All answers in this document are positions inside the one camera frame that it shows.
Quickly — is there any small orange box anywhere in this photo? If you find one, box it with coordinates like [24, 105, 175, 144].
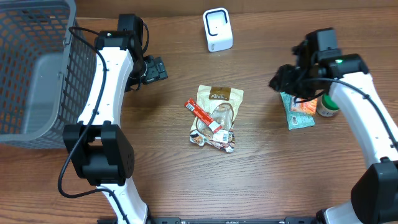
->
[290, 98, 317, 116]

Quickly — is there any green lid jar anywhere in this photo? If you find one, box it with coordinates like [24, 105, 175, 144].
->
[317, 94, 340, 117]

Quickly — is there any teal white tissue pack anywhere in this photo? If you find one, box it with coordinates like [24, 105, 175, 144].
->
[280, 92, 315, 130]

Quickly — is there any red snack bar box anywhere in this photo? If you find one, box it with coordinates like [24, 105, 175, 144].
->
[185, 98, 222, 133]

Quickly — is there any white snack wrapper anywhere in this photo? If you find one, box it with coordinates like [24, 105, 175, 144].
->
[185, 85, 244, 153]

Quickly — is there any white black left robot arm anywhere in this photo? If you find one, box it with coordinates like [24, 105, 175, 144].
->
[58, 28, 167, 223]

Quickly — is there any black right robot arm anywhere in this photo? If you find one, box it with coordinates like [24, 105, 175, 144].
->
[269, 54, 397, 223]

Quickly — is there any white barcode scanner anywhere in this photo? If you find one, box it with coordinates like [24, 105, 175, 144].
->
[203, 7, 233, 52]

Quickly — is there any grey plastic basket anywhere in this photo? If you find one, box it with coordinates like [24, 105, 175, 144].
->
[1, 0, 96, 149]

